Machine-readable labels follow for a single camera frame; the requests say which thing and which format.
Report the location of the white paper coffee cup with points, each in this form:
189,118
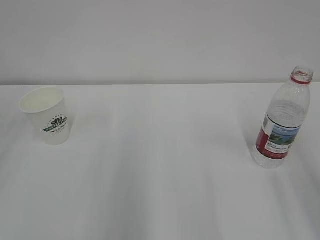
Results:
45,109

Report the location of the clear plastic water bottle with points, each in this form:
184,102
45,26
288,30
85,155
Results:
283,120

